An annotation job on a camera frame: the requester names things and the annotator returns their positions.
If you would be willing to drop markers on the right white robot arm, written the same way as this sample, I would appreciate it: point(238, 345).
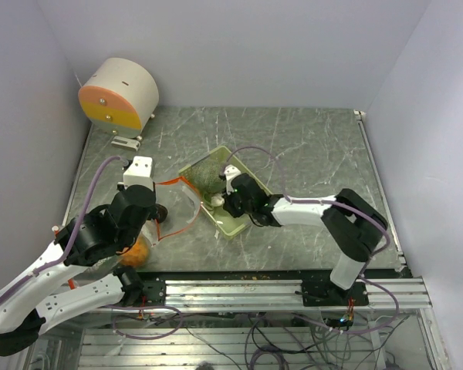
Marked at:
point(356, 227)

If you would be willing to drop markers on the white toy garlic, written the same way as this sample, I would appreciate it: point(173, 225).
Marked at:
point(217, 201)

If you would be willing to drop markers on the spare clear zip bag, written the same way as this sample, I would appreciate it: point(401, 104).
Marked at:
point(182, 203)

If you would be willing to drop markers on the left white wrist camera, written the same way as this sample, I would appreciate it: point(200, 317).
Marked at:
point(139, 172)

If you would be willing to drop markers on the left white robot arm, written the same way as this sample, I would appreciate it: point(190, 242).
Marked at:
point(31, 304)

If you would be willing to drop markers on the pale green plastic basket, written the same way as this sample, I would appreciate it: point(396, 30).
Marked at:
point(227, 225)

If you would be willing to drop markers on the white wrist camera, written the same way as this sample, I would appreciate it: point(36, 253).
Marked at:
point(139, 172)
point(229, 174)

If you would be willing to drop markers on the dark toy plum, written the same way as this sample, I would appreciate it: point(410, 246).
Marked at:
point(162, 213)

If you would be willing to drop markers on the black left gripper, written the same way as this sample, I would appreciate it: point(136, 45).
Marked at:
point(153, 212)

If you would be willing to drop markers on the green netted toy melon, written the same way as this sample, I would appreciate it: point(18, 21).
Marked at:
point(205, 176)

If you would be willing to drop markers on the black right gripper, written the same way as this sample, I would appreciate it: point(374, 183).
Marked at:
point(228, 204)

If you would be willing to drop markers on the orange toy pineapple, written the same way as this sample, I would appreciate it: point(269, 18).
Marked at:
point(136, 255)

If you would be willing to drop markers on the aluminium rail frame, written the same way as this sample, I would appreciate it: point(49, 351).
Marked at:
point(292, 290)

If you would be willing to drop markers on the small white bracket block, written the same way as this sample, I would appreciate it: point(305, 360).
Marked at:
point(127, 144)

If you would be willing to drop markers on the beige drum orange yellow face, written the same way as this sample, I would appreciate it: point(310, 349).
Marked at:
point(120, 97)

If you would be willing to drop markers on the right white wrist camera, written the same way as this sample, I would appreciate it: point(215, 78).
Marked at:
point(229, 174)

